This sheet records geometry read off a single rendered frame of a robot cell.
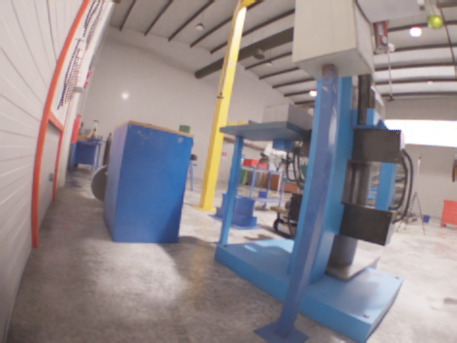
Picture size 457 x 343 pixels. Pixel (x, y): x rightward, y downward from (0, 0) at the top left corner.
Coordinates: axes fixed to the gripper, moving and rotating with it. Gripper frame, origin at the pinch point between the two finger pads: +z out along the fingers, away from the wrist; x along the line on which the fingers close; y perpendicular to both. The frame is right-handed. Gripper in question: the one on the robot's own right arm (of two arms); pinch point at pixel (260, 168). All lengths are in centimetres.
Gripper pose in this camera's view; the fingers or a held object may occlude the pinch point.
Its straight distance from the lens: 277.4
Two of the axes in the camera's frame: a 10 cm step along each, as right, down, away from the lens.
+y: 6.8, 5.2, 5.2
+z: -4.0, 8.6, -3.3
